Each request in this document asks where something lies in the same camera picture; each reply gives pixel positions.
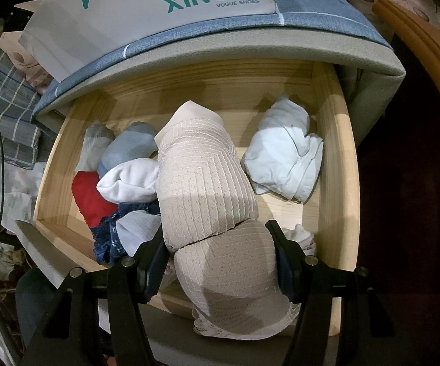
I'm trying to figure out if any beige ribbed garment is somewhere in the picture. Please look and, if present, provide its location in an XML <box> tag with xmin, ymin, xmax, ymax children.
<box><xmin>155</xmin><ymin>101</ymin><xmax>299</xmax><ymax>339</ymax></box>

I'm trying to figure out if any red underwear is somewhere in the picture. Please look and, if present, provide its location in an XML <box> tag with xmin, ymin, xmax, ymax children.
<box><xmin>72</xmin><ymin>171</ymin><xmax>118</xmax><ymax>228</ymax></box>

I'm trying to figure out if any pale white garment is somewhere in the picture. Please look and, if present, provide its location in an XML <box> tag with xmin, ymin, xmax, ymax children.
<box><xmin>242</xmin><ymin>94</ymin><xmax>323</xmax><ymax>203</ymax></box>

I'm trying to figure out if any light blue underwear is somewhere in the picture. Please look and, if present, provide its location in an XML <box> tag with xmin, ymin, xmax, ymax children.
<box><xmin>97</xmin><ymin>121</ymin><xmax>158</xmax><ymax>178</ymax></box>

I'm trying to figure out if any grey underwear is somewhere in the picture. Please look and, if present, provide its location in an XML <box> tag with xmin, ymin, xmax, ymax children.
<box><xmin>75</xmin><ymin>121</ymin><xmax>115</xmax><ymax>172</ymax></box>

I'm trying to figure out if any wooden top drawer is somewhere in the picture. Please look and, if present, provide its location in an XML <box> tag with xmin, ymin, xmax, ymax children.
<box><xmin>13</xmin><ymin>59</ymin><xmax>362</xmax><ymax>366</ymax></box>

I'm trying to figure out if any white pink floral underwear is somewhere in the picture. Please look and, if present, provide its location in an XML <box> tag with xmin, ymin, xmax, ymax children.
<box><xmin>282</xmin><ymin>224</ymin><xmax>317</xmax><ymax>256</ymax></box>

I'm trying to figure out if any navy floral lace underwear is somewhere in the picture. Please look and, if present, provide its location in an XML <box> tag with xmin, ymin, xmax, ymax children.
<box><xmin>91</xmin><ymin>200</ymin><xmax>161</xmax><ymax>265</ymax></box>

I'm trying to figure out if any white rolled underwear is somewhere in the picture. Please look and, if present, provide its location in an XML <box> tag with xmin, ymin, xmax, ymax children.
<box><xmin>96</xmin><ymin>158</ymin><xmax>159</xmax><ymax>204</ymax></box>

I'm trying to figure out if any white plastic bag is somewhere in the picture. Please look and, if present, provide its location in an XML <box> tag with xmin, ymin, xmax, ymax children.
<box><xmin>0</xmin><ymin>161</ymin><xmax>46</xmax><ymax>233</ymax></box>

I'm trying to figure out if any grey plaid blanket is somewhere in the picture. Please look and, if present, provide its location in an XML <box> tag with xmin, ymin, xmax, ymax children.
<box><xmin>0</xmin><ymin>49</ymin><xmax>52</xmax><ymax>169</ymax></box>

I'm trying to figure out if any white XINCCI shoe box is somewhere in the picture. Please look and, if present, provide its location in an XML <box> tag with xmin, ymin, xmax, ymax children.
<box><xmin>20</xmin><ymin>0</ymin><xmax>275</xmax><ymax>81</ymax></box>

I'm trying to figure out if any orange wooden bed frame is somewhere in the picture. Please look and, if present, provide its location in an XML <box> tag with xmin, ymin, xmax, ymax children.
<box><xmin>372</xmin><ymin>0</ymin><xmax>440</xmax><ymax>92</ymax></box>

